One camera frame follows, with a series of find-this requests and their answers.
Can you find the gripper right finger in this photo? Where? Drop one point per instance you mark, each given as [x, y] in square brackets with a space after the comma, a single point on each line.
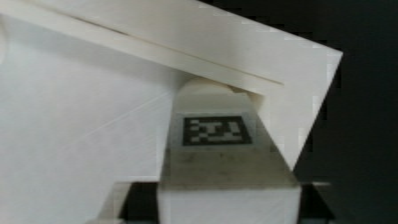
[314, 213]

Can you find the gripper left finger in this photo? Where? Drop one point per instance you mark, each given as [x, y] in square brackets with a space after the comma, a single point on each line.
[130, 206]

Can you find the white leg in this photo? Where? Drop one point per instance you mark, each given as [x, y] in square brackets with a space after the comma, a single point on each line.
[226, 182]

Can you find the white square table top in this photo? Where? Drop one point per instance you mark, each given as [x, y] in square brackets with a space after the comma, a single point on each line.
[87, 84]

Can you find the white U-shaped obstacle fence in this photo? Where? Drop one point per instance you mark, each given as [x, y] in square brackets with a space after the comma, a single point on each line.
[259, 56]

